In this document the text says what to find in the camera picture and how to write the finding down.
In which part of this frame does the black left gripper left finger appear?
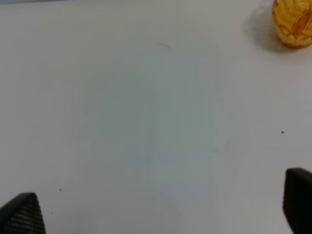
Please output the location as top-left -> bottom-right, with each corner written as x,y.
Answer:
0,192 -> 46,234

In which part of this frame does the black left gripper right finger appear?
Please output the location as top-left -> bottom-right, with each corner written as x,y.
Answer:
283,168 -> 312,234

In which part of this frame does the orange woven basket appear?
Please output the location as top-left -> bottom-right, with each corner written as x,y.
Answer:
272,0 -> 312,49

